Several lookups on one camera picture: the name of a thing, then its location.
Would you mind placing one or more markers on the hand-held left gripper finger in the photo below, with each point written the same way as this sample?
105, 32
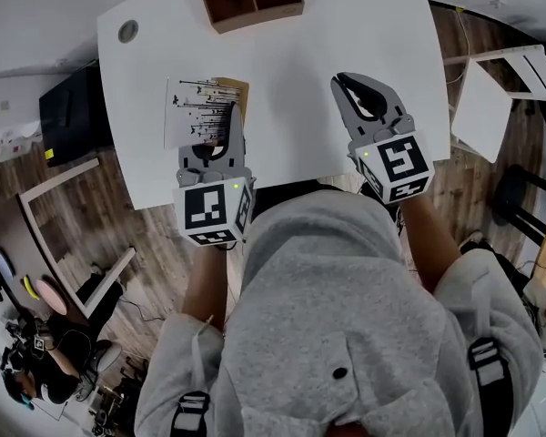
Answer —
239, 148
189, 155

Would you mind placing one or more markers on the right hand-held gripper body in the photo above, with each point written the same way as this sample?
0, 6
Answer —
400, 162

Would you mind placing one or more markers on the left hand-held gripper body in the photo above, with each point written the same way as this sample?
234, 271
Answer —
209, 207

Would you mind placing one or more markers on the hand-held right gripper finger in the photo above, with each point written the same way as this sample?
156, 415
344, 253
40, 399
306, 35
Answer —
371, 96
346, 107

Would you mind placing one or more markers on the person's right forearm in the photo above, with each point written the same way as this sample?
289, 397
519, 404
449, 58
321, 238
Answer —
430, 244

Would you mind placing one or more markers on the person's left forearm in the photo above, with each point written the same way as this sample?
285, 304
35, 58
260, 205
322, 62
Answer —
205, 285

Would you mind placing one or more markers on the brown wooden compartment box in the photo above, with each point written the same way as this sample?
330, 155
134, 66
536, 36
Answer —
255, 21

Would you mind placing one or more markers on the black electronics box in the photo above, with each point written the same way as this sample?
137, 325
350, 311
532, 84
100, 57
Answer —
399, 219

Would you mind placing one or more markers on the person's black trousers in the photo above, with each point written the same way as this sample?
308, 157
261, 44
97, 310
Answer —
291, 198

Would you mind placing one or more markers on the white chair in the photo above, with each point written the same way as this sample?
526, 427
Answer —
480, 107

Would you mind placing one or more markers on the black stool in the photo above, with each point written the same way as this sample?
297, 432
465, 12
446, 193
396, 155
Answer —
512, 194

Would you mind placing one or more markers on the black cabinet box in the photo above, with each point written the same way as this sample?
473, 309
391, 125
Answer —
73, 116

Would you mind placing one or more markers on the person's grey sweatshirt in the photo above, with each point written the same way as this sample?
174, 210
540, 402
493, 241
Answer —
327, 289

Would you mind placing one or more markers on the grey round stool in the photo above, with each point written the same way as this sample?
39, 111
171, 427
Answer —
107, 355

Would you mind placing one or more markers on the cluster of spare water jugs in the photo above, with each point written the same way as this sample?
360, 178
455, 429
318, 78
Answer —
9, 146

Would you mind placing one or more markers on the pink plate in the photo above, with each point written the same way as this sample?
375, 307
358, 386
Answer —
50, 296

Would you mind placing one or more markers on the white water dispenser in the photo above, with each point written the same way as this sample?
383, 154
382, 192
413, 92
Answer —
9, 116

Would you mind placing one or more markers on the dark brown table white legs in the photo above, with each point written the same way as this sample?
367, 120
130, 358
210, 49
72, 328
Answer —
27, 244

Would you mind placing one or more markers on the yellow banana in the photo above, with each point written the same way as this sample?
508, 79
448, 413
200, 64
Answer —
29, 287

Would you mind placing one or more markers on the blue plate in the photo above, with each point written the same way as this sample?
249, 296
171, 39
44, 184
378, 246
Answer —
3, 266

